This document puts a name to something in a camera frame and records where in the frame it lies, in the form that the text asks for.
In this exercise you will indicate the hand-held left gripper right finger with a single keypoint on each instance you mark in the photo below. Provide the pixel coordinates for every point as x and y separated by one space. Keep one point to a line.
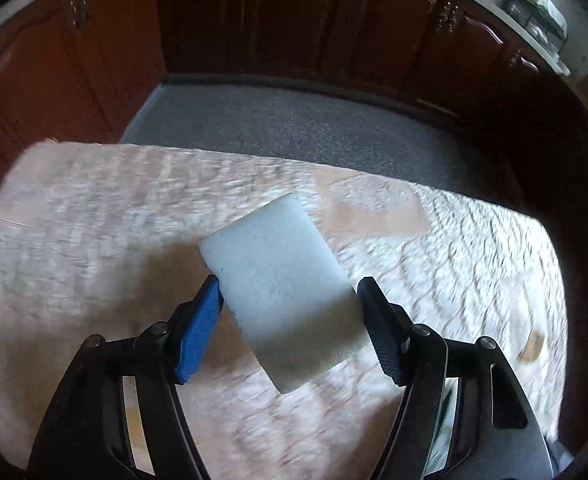
381 332

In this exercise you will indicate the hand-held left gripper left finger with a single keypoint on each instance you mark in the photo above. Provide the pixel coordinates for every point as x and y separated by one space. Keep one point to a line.
199 332

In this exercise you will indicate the white foam block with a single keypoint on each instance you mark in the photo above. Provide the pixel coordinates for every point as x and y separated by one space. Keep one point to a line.
279 290

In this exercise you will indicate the white lace tablecloth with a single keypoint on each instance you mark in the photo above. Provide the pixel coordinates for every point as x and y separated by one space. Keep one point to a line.
99 240

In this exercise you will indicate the small wooden piece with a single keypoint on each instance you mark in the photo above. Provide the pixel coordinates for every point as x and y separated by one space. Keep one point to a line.
533 347

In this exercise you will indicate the brown lower kitchen cabinets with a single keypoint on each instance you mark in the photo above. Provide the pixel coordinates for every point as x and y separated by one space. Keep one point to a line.
284 20

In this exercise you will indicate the metal dish rack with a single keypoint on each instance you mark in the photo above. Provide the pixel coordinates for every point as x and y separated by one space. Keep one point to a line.
533 10

